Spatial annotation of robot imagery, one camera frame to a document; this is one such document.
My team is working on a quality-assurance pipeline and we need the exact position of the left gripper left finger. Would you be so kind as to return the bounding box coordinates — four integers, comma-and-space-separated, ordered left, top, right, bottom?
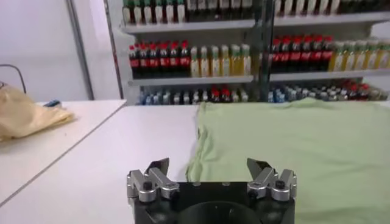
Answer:
126, 157, 180, 203

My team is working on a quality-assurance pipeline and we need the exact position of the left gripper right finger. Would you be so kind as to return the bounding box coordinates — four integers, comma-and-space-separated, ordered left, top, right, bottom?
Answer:
246, 157, 298, 202

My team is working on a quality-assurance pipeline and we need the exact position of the light green polo shirt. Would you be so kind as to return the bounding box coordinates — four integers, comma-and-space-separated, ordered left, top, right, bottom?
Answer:
185, 97, 390, 224

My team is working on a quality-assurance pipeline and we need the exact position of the pale yellow shirt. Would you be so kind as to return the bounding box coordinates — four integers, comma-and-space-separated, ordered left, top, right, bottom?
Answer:
0, 83, 76, 142

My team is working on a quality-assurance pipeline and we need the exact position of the white drinks shelf unit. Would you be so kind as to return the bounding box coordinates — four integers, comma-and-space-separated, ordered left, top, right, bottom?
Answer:
103, 0, 269, 106
261, 0, 390, 103

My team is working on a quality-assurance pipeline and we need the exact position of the white-labelled dark drink bottle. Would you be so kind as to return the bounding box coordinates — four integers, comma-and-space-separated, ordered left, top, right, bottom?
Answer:
186, 0, 198, 22
240, 0, 253, 20
197, 0, 208, 22
218, 0, 230, 21
207, 0, 219, 21
229, 0, 241, 21

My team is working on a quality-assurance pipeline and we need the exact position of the grey wall post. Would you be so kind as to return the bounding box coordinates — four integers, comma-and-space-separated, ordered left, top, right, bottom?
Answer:
65, 0, 94, 101

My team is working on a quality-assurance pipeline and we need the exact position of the black cable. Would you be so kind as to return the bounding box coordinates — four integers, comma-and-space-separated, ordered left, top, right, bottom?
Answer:
0, 63, 27, 94

